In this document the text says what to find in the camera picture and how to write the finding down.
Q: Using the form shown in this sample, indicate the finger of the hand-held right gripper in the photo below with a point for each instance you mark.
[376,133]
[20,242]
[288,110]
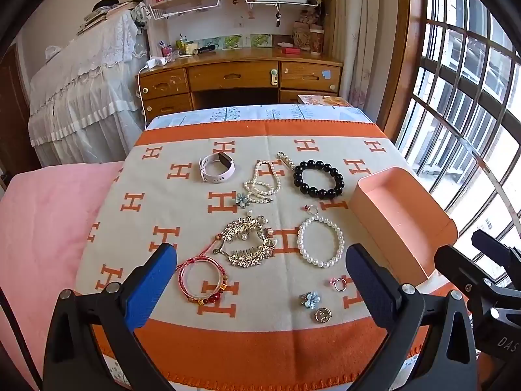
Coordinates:
[494,252]
[460,269]

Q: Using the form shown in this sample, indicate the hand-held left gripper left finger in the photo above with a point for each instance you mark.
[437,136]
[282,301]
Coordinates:
[150,285]

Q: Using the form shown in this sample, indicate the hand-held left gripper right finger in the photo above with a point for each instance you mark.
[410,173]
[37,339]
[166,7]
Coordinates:
[372,285]

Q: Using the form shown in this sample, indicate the gold round pendant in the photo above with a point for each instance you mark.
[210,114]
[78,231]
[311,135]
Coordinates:
[321,315]

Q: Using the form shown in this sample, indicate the pale blue flower brooch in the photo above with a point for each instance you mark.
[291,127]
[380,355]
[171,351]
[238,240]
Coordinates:
[312,298]

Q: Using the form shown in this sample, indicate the pink box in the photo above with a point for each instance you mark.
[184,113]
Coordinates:
[407,207]

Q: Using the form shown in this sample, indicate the gold rhinestone hair comb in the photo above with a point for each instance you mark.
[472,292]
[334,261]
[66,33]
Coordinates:
[244,226]

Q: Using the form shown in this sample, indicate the teal flower brooch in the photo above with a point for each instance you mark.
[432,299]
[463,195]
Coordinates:
[243,200]

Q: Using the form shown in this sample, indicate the white smartwatch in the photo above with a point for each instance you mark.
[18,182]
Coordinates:
[223,159]

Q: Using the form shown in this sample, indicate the gold hair clip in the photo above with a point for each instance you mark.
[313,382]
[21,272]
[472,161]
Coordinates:
[285,159]

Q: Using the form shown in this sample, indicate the orange and beige patterned blanket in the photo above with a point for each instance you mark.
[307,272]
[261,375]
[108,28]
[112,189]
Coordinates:
[171,207]

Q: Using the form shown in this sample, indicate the metal window grille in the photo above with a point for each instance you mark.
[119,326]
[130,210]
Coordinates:
[464,77]

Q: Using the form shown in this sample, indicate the orange magazine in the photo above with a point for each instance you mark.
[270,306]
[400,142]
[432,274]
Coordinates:
[323,100]

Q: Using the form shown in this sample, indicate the light blue printed sheet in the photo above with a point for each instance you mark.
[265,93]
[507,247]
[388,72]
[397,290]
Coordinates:
[244,113]

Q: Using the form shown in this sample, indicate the white lace cover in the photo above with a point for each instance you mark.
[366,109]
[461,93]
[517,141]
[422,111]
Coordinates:
[85,89]

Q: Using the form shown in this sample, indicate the dark wooden door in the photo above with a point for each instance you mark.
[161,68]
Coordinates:
[14,122]

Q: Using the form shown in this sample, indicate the white charger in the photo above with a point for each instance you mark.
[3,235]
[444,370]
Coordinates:
[156,63]

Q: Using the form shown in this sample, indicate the wooden desk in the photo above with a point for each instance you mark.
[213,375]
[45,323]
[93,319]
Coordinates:
[232,74]

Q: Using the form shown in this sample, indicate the green and white hook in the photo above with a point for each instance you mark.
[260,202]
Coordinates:
[274,77]

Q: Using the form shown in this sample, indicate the pink pen cup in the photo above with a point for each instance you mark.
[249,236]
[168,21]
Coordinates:
[167,51]

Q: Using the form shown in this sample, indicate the black flashlight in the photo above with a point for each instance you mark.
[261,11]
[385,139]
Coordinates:
[204,49]

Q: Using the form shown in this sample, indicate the small red box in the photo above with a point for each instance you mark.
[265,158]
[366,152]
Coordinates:
[291,50]

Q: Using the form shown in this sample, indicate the beige curtain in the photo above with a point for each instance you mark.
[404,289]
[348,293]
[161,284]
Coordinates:
[366,28]

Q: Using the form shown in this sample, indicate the strip of green pictures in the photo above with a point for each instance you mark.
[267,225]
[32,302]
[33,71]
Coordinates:
[234,40]

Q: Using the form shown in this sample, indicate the hanging keys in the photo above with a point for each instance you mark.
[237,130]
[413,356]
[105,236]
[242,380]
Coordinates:
[278,18]

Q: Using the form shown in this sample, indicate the wooden window frame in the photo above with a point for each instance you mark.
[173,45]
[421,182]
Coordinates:
[401,49]

